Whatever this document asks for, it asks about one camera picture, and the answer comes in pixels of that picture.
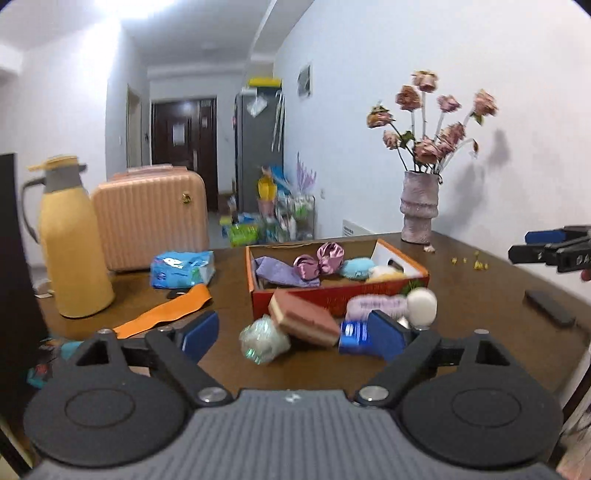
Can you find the blue plastic packet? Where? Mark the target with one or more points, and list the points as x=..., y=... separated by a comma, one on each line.
x=355, y=337

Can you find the pink textured vase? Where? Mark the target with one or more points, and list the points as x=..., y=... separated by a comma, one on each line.
x=419, y=207

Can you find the blue tissue pack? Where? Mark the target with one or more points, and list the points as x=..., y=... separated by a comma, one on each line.
x=182, y=270

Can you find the wall picture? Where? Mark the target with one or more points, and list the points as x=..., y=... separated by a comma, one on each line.
x=304, y=81

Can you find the yellow plush toy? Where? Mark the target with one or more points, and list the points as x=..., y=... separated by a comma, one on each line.
x=385, y=274

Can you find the yellow thermos jug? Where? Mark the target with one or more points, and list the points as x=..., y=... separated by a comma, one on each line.
x=74, y=249

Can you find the purple knitted cloth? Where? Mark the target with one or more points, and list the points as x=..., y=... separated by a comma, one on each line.
x=281, y=272

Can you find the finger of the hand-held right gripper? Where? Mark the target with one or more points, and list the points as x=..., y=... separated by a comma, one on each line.
x=531, y=254
x=545, y=236

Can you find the scattered yellow crumbs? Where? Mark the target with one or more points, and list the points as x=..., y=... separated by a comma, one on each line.
x=473, y=262

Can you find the light blue plush toy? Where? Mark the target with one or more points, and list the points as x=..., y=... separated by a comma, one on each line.
x=358, y=268

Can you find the grey side door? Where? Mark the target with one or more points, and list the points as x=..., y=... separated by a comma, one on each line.
x=134, y=127

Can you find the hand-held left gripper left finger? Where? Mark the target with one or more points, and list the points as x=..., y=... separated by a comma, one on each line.
x=201, y=330

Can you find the orange cardboard box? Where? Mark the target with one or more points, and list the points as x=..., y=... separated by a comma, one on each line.
x=332, y=295

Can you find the cluttered storage cart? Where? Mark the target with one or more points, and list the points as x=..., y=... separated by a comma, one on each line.
x=277, y=217

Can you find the peach ribbed suitcase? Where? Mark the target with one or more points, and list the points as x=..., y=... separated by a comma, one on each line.
x=150, y=217

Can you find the white wall radiator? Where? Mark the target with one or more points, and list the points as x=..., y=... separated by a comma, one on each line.
x=364, y=229

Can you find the pink satin scrunchie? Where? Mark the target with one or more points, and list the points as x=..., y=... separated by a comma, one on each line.
x=321, y=261

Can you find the black paper bag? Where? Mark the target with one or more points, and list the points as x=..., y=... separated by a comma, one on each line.
x=16, y=258

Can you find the clear green ball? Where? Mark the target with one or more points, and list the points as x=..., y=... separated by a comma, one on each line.
x=264, y=341

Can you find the yellow box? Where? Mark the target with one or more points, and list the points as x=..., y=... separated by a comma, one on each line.
x=264, y=83

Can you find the teal plastic wrapper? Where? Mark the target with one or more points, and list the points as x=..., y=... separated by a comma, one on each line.
x=51, y=364

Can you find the dark brown entrance door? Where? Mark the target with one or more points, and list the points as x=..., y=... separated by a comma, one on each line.
x=182, y=147

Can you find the grey refrigerator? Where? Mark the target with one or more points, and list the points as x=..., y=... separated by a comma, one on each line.
x=256, y=152

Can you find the dried pink roses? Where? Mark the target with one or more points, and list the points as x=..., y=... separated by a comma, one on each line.
x=431, y=143

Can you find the brown sponge block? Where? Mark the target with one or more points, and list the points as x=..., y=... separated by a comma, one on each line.
x=304, y=318

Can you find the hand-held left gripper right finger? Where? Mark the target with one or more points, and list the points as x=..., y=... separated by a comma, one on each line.
x=385, y=334

